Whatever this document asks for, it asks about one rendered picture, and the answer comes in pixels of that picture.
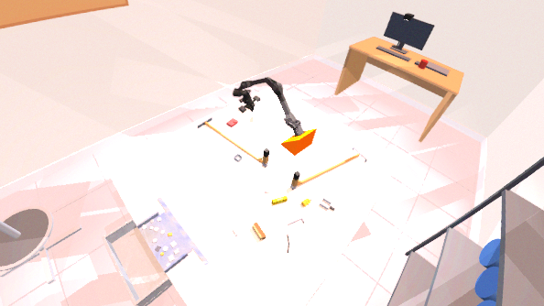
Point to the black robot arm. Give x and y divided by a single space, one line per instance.
277 88

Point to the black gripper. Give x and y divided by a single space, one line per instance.
249 103

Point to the yellow rectangular bar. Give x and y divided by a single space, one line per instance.
279 200

